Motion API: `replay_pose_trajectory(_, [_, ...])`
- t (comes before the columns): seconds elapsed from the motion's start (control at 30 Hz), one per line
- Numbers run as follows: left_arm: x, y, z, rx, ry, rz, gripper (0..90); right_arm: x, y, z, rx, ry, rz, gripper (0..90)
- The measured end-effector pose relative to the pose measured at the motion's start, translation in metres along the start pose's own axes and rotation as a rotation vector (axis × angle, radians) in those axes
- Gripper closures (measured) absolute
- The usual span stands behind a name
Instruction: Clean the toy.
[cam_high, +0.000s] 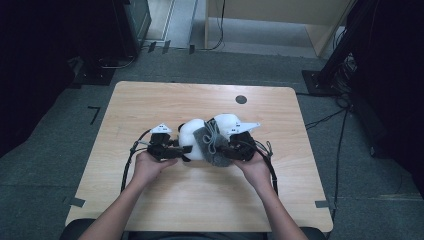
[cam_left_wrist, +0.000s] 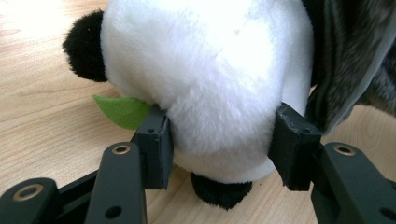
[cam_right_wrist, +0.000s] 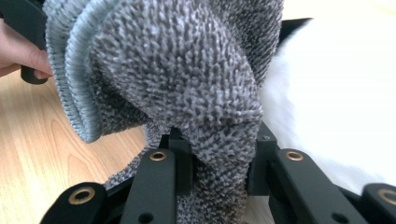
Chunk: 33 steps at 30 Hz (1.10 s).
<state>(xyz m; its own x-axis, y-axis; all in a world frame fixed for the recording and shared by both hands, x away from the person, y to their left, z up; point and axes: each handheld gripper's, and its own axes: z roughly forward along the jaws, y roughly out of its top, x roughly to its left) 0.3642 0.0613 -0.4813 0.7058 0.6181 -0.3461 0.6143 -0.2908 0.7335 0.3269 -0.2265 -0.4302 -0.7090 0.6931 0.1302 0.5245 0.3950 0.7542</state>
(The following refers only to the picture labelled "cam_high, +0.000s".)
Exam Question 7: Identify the black metal stand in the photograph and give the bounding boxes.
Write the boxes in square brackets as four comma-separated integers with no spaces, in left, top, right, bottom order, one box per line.
[301,0,381,98]

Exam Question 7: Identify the hand-held gripper cable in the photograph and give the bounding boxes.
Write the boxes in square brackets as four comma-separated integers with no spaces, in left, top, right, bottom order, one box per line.
[253,139,279,196]
[120,129,153,194]

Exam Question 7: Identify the grey towel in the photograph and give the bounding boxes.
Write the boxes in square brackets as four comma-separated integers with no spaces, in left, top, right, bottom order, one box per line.
[193,119,234,168]

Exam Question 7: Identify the right hand-held gripper cable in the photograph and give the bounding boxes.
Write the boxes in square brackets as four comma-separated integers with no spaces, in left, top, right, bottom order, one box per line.
[253,139,279,196]

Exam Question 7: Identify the dark cabinet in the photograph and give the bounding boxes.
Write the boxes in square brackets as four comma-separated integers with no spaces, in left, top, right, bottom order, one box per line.
[111,0,153,59]

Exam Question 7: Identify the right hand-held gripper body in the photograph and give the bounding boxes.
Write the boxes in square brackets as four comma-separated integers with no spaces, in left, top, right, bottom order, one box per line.
[222,121,262,163]

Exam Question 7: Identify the bundle of black cables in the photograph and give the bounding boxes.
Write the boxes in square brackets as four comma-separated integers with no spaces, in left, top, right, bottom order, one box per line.
[333,53,358,98]

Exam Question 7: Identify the panda plush toy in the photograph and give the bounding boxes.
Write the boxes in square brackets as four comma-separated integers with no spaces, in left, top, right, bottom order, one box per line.
[178,113,242,162]

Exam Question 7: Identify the light wooden cabinet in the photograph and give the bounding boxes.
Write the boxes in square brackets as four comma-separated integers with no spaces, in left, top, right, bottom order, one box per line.
[203,0,354,58]

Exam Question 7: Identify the person's left hand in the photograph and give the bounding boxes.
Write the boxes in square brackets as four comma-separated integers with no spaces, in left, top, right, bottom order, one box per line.
[133,151,179,186]

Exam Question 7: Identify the thin black hanging cable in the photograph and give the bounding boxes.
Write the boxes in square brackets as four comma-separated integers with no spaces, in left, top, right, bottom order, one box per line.
[199,0,226,52]

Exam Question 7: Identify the long black floor cable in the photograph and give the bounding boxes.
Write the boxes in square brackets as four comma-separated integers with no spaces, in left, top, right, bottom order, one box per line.
[304,105,350,240]

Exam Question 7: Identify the left hand-held gripper cable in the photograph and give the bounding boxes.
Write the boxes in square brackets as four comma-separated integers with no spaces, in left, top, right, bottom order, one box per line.
[120,129,153,194]

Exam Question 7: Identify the person's right hand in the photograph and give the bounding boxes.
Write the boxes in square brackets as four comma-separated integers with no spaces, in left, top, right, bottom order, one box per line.
[233,153,272,189]

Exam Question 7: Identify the dark curtain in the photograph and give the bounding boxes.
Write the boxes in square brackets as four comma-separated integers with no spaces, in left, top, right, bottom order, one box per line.
[346,0,424,196]
[0,0,116,158]

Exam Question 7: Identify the person's dark clothing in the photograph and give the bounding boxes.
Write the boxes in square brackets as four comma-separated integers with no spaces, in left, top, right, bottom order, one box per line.
[128,231,268,240]

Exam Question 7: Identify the black floor base plate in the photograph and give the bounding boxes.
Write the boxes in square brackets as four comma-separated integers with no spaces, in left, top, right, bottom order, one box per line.
[71,55,117,88]

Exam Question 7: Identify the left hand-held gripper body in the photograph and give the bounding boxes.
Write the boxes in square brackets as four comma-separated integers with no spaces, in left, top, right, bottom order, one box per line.
[148,123,183,163]

